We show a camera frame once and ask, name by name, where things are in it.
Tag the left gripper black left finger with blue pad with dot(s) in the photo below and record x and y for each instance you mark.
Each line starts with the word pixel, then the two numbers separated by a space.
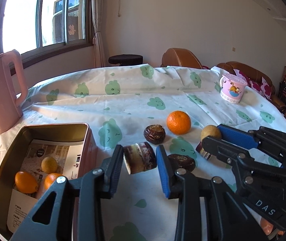
pixel 73 203

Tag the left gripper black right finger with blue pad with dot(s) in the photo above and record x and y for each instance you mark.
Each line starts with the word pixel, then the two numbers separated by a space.
pixel 207 209

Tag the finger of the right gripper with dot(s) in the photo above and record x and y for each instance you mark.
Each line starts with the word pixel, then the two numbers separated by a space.
pixel 247 171
pixel 235 145

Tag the brown longan fruit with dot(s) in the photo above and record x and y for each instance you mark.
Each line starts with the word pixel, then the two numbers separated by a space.
pixel 49 165

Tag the yellow round fruit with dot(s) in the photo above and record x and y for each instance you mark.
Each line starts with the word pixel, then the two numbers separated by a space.
pixel 210 131

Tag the smooth orange kumquat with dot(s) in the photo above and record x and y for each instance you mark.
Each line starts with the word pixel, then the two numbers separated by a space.
pixel 25 182

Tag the sugarcane piece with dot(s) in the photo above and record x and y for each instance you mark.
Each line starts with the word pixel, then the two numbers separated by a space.
pixel 139 157
pixel 206 155

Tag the printed paper sheet in tin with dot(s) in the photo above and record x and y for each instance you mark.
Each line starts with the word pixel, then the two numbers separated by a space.
pixel 68 157

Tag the floral pink cushion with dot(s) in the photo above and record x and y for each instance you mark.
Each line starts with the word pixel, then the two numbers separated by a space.
pixel 263 88

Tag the dark chestnut near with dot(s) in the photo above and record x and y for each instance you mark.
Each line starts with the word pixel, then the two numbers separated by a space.
pixel 182 161

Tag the dark chestnut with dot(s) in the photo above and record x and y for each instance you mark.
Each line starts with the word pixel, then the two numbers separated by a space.
pixel 155 134
pixel 182 161

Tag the pink metal tin box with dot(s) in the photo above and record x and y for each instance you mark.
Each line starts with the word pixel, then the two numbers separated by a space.
pixel 15 155

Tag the pink cartoon mug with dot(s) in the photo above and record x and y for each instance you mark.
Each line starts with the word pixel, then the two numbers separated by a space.
pixel 232 88

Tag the mandarin orange on table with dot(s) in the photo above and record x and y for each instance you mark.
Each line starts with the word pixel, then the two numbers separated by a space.
pixel 178 122

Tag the dark chestnut far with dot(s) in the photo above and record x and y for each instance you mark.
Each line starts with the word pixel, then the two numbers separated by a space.
pixel 155 134

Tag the brown leather sofa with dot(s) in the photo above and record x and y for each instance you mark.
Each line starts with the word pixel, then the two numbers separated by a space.
pixel 255 75

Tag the white tablecloth green clouds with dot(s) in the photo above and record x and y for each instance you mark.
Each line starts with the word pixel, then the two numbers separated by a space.
pixel 118 103

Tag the brown leather armchair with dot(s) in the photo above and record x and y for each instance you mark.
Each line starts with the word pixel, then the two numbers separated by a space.
pixel 180 57

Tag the black round stool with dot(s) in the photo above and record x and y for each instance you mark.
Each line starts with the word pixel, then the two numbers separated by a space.
pixel 126 59

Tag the beige curtain right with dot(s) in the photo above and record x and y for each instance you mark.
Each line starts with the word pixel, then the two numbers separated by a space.
pixel 98 46

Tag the window with dark frame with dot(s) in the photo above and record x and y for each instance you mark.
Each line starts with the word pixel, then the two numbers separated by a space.
pixel 40 29

